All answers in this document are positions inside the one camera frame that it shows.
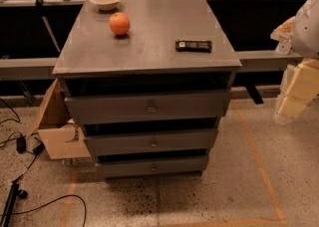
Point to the grey drawer cabinet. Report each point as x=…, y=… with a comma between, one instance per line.
x=144, y=107

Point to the cardboard box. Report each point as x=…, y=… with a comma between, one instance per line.
x=62, y=138

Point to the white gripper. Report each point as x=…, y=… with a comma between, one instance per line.
x=307, y=30

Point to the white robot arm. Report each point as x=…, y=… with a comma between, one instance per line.
x=305, y=32

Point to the orange fruit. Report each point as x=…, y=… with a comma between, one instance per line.
x=120, y=23

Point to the black rxbar chocolate bar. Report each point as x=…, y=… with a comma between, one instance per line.
x=193, y=46

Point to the grey metal rail frame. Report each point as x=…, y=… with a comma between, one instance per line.
x=27, y=69

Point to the black power adapter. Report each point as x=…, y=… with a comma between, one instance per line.
x=21, y=144

